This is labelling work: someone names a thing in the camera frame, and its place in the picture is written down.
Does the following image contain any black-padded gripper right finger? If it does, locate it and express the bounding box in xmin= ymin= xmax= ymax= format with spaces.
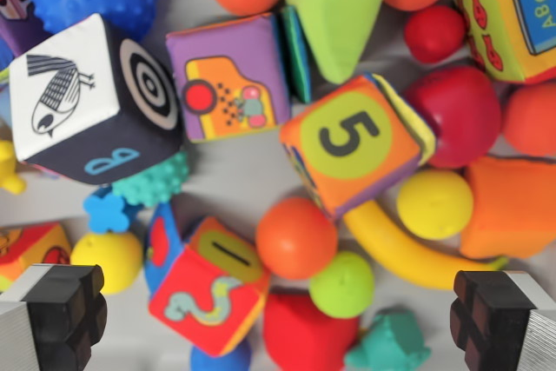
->
xmin=449 ymin=269 xmax=556 ymax=371

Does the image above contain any black-padded gripper left finger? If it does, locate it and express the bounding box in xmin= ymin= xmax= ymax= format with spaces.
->
xmin=0 ymin=262 xmax=109 ymax=371

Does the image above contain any orange red fabric cube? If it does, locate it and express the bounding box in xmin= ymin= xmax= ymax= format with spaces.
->
xmin=0 ymin=222 xmax=73 ymax=292

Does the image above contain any yellow ball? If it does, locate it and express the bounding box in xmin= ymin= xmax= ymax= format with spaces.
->
xmin=69 ymin=231 xmax=144 ymax=295
xmin=395 ymin=169 xmax=474 ymax=241

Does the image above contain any orange fabric block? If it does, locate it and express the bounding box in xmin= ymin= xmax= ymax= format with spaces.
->
xmin=459 ymin=156 xmax=556 ymax=260

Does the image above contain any blue cross-shaped toy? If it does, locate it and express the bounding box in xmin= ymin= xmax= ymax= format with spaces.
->
xmin=83 ymin=188 xmax=140 ymax=233

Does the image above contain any yellow toy banana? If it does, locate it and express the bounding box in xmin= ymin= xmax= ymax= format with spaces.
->
xmin=342 ymin=201 xmax=509 ymax=292

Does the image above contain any number one snake fabric cube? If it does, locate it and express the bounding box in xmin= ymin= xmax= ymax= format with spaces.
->
xmin=145 ymin=203 xmax=270 ymax=357

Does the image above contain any yellow rubber toy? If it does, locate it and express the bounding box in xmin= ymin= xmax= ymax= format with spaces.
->
xmin=0 ymin=140 xmax=27 ymax=194

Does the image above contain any green ball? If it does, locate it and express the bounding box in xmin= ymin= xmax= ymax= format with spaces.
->
xmin=308 ymin=251 xmax=375 ymax=319

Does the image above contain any teal bumpy rubber toy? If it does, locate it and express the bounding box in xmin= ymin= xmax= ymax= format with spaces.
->
xmin=111 ymin=151 xmax=190 ymax=208

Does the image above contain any red fabric block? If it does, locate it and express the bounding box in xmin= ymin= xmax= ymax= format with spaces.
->
xmin=262 ymin=292 xmax=361 ymax=371

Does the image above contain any large red ball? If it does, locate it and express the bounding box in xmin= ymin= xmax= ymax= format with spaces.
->
xmin=403 ymin=65 xmax=503 ymax=170

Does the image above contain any black white bird fabric cube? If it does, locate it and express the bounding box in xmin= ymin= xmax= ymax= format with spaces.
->
xmin=8 ymin=13 xmax=186 ymax=186

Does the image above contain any number five fabric cube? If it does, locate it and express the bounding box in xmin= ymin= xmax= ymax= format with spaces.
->
xmin=280 ymin=73 xmax=438 ymax=221

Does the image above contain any bright blue fabric block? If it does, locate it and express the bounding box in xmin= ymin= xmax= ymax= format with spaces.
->
xmin=0 ymin=36 xmax=15 ymax=71

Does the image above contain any purple fabric cube with mouse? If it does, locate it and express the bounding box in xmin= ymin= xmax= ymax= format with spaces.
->
xmin=165 ymin=12 xmax=292 ymax=144

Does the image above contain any small red ball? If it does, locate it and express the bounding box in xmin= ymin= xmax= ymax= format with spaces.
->
xmin=403 ymin=5 xmax=468 ymax=64

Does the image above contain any ABC print fabric cube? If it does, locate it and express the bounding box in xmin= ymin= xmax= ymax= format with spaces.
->
xmin=453 ymin=0 xmax=556 ymax=85

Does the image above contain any purple cupcake fabric cube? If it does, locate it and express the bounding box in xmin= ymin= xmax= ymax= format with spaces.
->
xmin=0 ymin=0 xmax=53 ymax=57

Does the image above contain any teal blue fabric block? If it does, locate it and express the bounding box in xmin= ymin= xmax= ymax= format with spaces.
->
xmin=280 ymin=4 xmax=313 ymax=103

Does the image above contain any green fabric wedge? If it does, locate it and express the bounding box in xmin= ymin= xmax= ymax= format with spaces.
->
xmin=284 ymin=0 xmax=400 ymax=85

